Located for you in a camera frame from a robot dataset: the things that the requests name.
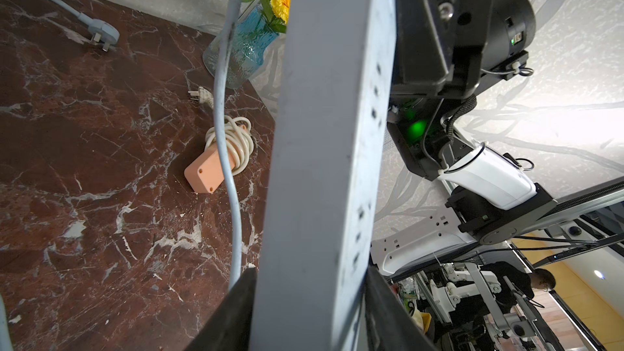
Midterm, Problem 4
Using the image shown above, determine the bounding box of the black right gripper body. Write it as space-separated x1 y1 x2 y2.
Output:
388 0 536 180

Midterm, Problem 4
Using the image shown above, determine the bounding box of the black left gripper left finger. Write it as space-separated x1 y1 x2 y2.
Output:
185 268 258 351

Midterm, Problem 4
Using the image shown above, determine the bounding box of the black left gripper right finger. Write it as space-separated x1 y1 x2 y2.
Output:
364 266 436 351

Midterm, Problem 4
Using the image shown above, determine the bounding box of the blue-white power strip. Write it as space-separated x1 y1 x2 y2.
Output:
250 0 397 350

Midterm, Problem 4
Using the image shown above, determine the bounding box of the white power strip cord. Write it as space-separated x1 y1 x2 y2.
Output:
188 85 255 177

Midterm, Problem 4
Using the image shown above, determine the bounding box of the light blue power cord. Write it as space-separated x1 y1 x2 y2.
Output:
0 0 253 351

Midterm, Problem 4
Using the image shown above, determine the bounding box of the pink power strip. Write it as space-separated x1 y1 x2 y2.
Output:
184 119 254 193

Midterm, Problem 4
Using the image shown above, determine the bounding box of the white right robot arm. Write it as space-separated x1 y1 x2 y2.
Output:
370 0 623 280

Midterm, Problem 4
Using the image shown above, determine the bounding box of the blue glass vase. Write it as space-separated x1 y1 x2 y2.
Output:
226 3 279 89

